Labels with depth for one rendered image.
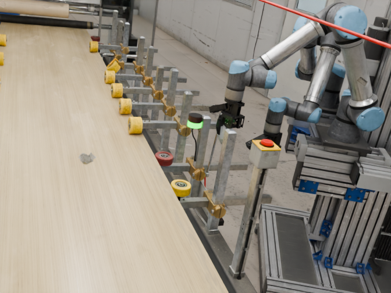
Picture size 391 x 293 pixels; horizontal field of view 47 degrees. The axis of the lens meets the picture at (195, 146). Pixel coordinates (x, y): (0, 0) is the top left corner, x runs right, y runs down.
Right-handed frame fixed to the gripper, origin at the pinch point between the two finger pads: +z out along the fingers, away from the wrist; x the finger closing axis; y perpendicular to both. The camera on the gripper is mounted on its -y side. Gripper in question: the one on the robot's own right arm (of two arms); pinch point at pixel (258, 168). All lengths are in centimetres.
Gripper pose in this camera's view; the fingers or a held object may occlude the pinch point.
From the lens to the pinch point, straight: 219.5
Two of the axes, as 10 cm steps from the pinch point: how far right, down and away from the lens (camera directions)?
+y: 9.4, -0.1, 3.5
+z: -1.5, 9.0, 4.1
